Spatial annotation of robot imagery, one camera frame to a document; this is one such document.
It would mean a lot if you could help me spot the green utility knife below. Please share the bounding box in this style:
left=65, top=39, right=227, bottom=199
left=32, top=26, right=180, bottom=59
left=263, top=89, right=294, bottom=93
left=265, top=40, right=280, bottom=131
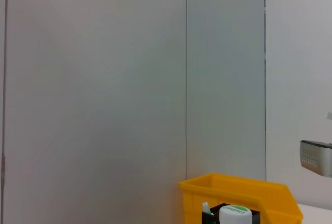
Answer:
left=202, top=201, right=212, bottom=216

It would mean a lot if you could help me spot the clear green-label water bottle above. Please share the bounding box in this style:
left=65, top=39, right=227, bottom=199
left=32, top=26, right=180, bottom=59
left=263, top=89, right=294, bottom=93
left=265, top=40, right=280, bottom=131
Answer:
left=218, top=204, right=253, bottom=224

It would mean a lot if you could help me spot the black mesh pen holder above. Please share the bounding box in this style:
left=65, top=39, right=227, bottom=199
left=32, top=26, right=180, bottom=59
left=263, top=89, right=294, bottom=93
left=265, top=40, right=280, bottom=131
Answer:
left=201, top=202, right=261, bottom=224

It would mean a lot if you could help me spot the yellow plastic storage bin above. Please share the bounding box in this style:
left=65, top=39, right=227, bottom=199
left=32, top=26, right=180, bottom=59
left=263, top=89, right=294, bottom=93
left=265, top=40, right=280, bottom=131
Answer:
left=178, top=173, right=304, bottom=224

